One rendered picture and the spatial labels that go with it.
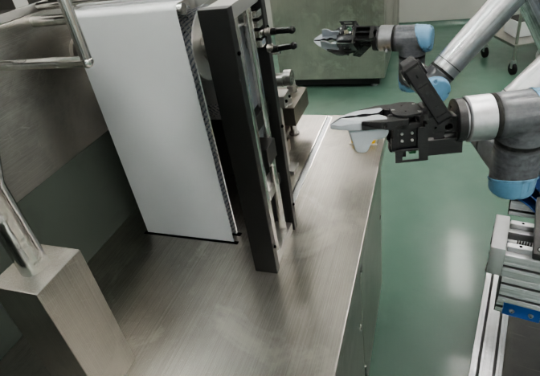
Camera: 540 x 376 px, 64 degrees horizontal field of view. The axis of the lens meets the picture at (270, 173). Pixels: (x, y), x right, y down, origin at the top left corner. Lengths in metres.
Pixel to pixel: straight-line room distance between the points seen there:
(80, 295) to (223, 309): 0.29
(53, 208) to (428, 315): 1.53
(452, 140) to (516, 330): 1.11
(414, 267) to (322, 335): 1.42
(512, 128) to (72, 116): 0.86
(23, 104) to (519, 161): 0.90
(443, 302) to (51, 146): 1.65
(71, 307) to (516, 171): 0.73
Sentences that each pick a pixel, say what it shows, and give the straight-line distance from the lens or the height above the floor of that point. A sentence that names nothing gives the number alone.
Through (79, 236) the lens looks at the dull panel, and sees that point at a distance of 1.11.
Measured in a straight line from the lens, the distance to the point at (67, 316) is 0.72.
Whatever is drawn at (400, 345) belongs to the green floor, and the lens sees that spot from 1.93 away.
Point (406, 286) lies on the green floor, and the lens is 2.12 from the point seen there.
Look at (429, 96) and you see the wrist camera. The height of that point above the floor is 1.27.
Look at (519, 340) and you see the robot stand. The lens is 1.76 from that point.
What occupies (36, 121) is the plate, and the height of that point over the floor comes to 1.25.
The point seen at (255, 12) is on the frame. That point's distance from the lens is 0.79.
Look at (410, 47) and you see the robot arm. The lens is 1.35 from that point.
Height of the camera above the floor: 1.57
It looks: 32 degrees down
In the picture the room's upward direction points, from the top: 10 degrees counter-clockwise
